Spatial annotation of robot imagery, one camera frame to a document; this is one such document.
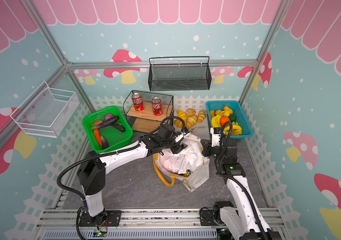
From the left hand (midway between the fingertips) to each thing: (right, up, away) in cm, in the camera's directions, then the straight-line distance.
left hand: (183, 143), depth 84 cm
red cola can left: (-28, +24, +10) cm, 39 cm away
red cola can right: (-15, +22, +6) cm, 28 cm away
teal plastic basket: (+43, +23, +29) cm, 57 cm away
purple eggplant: (-54, +13, +25) cm, 61 cm away
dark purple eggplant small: (-52, -2, +15) cm, 54 cm away
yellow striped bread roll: (+1, +20, +32) cm, 38 cm away
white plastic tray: (+14, +8, +25) cm, 30 cm away
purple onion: (-55, +18, +28) cm, 64 cm away
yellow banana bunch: (+35, +8, +12) cm, 38 cm away
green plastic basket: (-55, +7, +25) cm, 61 cm away
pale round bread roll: (+8, +22, +33) cm, 40 cm away
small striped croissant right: (+16, +18, +32) cm, 41 cm away
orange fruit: (+29, +15, +19) cm, 38 cm away
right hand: (+9, +3, -6) cm, 11 cm away
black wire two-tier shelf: (-23, +21, +17) cm, 35 cm away
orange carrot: (-59, +4, +21) cm, 63 cm away
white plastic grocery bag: (+3, -7, -8) cm, 11 cm away
